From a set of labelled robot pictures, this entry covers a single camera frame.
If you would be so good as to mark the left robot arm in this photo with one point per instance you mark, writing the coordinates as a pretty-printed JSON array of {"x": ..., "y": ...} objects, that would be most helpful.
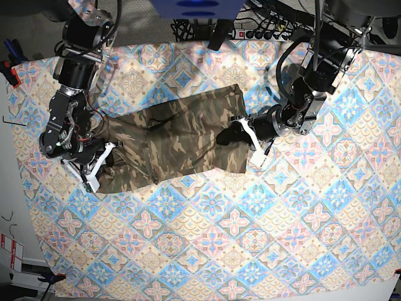
[{"x": 336, "y": 33}]

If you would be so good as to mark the camouflage T-shirt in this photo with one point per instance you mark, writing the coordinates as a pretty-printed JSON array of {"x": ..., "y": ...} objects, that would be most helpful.
[{"x": 174, "y": 139}]

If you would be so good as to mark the white red labelled box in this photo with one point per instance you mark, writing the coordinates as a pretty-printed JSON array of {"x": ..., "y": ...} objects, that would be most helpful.
[{"x": 11, "y": 253}]

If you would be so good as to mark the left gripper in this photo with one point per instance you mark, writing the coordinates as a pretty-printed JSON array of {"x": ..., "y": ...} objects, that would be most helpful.
[{"x": 259, "y": 131}]

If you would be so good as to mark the black allen key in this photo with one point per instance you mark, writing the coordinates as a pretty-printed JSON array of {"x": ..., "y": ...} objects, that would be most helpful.
[{"x": 12, "y": 122}]

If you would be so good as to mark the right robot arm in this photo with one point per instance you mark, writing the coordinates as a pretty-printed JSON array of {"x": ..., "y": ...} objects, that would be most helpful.
[{"x": 74, "y": 130}]

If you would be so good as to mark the white power strip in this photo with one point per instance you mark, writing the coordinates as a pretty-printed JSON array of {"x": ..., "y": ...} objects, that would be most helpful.
[{"x": 247, "y": 34}]

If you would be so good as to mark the patterned tile tablecloth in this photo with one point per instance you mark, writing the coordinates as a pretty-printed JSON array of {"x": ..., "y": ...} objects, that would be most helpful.
[{"x": 323, "y": 215}]

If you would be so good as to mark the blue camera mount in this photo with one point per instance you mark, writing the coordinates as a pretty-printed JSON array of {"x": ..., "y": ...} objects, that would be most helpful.
[{"x": 192, "y": 9}]

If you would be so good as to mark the black orange clamp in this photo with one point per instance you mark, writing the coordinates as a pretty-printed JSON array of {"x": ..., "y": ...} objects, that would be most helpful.
[{"x": 51, "y": 278}]

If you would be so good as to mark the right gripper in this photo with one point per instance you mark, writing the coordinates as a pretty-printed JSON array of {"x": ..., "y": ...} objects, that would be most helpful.
[{"x": 86, "y": 161}]

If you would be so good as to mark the red black clamp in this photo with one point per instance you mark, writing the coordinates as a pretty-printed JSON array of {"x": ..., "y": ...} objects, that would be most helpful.
[{"x": 10, "y": 74}]

